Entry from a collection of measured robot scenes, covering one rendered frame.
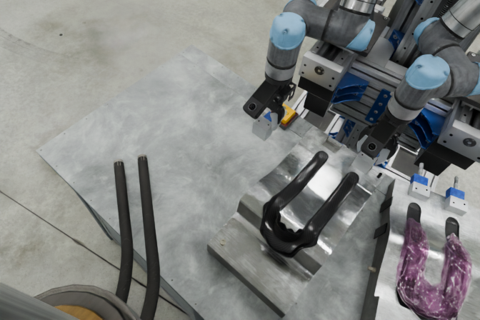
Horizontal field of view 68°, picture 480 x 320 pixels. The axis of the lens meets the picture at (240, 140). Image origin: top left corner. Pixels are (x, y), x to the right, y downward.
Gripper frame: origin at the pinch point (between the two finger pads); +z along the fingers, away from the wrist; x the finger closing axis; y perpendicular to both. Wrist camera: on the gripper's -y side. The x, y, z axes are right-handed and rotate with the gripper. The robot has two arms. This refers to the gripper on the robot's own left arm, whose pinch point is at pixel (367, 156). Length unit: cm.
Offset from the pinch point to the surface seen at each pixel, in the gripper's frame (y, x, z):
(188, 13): 96, 175, 94
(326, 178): -11.2, 5.7, 4.9
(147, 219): -54, 34, 5
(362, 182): -5.4, -3.1, 4.3
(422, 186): 6.4, -17.2, 4.9
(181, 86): -10, 68, 14
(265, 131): -14.6, 26.9, -1.9
